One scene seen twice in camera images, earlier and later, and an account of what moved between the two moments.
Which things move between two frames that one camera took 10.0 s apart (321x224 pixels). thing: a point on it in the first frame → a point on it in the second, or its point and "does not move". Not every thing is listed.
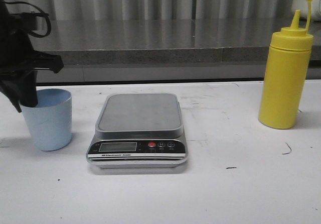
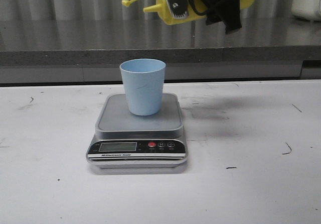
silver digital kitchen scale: [138, 130] does not move
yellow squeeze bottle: [286, 74] → [246, 2]
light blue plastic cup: [50, 121] → [144, 80]
